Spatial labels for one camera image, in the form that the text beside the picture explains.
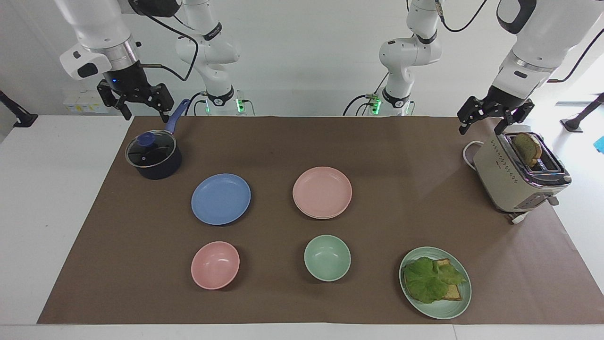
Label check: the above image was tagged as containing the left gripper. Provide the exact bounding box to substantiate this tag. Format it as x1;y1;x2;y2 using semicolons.
456;85;536;137

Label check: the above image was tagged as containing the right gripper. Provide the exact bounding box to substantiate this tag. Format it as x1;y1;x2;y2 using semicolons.
97;61;175;123

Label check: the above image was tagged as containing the brown bread slice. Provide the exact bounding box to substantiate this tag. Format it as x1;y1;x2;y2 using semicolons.
512;132;543;168

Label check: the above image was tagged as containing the glass lid with blue knob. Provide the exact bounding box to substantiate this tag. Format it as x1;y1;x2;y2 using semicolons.
125;132;176;169

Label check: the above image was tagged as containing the white socket strip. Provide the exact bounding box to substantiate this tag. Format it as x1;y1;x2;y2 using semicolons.
63;92;107;114

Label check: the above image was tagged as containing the beige toaster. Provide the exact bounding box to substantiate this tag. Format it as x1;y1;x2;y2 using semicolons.
473;130;572;214

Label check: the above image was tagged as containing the dark blue saucepan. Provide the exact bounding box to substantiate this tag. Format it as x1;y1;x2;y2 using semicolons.
125;98;191;180

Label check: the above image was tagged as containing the black stand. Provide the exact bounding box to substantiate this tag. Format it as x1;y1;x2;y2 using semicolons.
0;89;39;128
560;92;604;133

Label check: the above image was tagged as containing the blue plate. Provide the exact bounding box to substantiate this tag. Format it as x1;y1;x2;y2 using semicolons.
191;173;252;226

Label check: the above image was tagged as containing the green lettuce leaf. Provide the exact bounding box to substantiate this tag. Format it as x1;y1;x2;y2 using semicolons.
403;256;468;304

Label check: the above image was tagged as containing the pink bowl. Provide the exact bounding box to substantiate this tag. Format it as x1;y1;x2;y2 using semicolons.
191;241;241;290

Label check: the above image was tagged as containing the toast slice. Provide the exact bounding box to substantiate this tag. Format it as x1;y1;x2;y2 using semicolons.
415;258;463;301

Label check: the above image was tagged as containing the pink plate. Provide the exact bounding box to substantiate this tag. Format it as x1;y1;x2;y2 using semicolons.
292;166;353;219

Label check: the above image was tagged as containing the beige plate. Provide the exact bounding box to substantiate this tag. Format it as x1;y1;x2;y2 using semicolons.
294;198;352;221

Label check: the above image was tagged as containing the green plate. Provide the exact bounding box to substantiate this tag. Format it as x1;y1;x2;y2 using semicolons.
399;246;472;320

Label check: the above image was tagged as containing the green bowl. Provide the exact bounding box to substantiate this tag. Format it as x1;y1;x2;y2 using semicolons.
303;234;352;282

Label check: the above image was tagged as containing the black cable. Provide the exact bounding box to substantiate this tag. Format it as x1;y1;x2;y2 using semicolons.
130;0;200;82
185;91;209;117
546;27;604;84
343;94;379;117
436;0;488;34

